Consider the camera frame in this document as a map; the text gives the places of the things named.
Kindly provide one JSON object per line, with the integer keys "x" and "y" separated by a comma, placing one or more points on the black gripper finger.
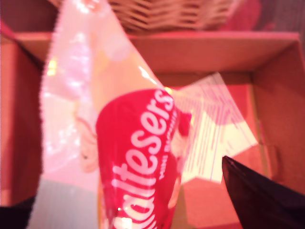
{"x": 267, "y": 205}
{"x": 14, "y": 218}

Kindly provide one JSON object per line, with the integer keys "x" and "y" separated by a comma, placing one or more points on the brown cardboard box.
{"x": 202, "y": 52}

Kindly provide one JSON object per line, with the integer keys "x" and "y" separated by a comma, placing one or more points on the printed paper leaflet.
{"x": 202, "y": 167}
{"x": 219, "y": 114}

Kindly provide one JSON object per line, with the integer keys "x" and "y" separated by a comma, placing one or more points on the red Maltesers mini bunnies bag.
{"x": 133, "y": 143}

